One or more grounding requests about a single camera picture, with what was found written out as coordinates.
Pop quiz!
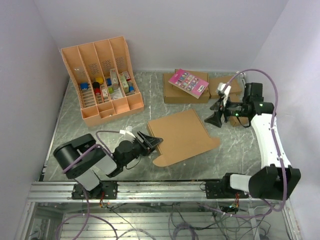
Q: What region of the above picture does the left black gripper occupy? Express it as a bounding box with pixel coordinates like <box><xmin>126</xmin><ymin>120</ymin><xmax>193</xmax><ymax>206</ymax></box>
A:
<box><xmin>121</xmin><ymin>130</ymin><xmax>163</xmax><ymax>166</ymax></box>

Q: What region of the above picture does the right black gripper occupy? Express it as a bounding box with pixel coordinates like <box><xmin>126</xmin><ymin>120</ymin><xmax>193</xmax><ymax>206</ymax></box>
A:
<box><xmin>204</xmin><ymin>94</ymin><xmax>248</xmax><ymax>128</ymax></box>

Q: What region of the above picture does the large cardboard box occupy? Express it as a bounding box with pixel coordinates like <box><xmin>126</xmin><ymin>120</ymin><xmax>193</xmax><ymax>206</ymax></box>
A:
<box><xmin>146</xmin><ymin>108</ymin><xmax>220</xmax><ymax>167</ymax></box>

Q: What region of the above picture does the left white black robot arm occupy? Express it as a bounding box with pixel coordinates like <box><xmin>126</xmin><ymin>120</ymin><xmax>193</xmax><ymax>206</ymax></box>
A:
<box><xmin>53</xmin><ymin>130</ymin><xmax>163</xmax><ymax>200</ymax></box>

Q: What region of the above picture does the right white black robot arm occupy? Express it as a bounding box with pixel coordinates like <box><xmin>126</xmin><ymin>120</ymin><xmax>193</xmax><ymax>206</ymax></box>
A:
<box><xmin>205</xmin><ymin>82</ymin><xmax>301</xmax><ymax>200</ymax></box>

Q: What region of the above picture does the small folded cardboard box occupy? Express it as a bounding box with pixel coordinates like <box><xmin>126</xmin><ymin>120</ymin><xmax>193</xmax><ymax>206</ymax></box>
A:
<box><xmin>228</xmin><ymin>94</ymin><xmax>249</xmax><ymax>127</ymax></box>

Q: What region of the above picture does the folded cardboard box middle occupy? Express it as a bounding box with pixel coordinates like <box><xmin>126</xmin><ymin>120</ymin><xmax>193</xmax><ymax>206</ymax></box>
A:
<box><xmin>208</xmin><ymin>75</ymin><xmax>243</xmax><ymax>99</ymax></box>

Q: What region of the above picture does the folded cardboard box under book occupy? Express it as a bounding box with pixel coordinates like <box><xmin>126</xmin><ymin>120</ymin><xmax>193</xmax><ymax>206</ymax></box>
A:
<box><xmin>162</xmin><ymin>73</ymin><xmax>211</xmax><ymax>104</ymax></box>

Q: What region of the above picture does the pink paperback book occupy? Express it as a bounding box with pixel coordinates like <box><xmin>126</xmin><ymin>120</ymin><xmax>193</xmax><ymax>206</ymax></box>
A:
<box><xmin>168</xmin><ymin>68</ymin><xmax>209</xmax><ymax>99</ymax></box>

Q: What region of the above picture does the green white small carton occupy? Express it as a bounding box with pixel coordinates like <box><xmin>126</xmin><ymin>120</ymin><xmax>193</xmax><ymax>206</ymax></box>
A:
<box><xmin>119</xmin><ymin>73</ymin><xmax>129</xmax><ymax>94</ymax></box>

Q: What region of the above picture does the peach plastic file organizer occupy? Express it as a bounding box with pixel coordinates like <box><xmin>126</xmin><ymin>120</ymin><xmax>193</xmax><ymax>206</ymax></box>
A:
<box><xmin>60</xmin><ymin>36</ymin><xmax>144</xmax><ymax>127</ymax></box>

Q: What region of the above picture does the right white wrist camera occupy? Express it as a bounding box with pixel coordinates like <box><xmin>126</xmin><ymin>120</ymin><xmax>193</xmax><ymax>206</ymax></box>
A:
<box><xmin>216</xmin><ymin>82</ymin><xmax>232</xmax><ymax>107</ymax></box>

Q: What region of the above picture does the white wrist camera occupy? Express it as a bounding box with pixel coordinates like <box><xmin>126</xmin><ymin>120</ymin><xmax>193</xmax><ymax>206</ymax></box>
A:
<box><xmin>216</xmin><ymin>82</ymin><xmax>232</xmax><ymax>107</ymax></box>
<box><xmin>119</xmin><ymin>125</ymin><xmax>136</xmax><ymax>143</ymax></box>

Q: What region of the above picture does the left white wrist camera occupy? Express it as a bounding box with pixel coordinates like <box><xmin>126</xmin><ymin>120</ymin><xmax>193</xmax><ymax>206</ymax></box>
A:
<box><xmin>119</xmin><ymin>125</ymin><xmax>136</xmax><ymax>143</ymax></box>

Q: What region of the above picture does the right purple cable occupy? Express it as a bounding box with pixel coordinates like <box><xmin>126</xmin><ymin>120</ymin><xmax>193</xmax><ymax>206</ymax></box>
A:
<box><xmin>224</xmin><ymin>68</ymin><xmax>287</xmax><ymax>218</ymax></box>

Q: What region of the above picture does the purple cable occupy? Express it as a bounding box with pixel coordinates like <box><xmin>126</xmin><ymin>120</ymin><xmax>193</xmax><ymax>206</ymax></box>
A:
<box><xmin>224</xmin><ymin>68</ymin><xmax>287</xmax><ymax>218</ymax></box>
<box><xmin>54</xmin><ymin>129</ymin><xmax>126</xmax><ymax>238</ymax></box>

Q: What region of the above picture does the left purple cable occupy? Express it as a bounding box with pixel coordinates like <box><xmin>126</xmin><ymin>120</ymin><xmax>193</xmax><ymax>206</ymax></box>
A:
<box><xmin>54</xmin><ymin>129</ymin><xmax>126</xmax><ymax>238</ymax></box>

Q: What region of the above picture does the aluminium mounting rail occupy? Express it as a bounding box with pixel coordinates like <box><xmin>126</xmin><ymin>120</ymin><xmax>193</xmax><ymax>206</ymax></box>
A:
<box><xmin>28</xmin><ymin>180</ymin><xmax>291</xmax><ymax>203</ymax></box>

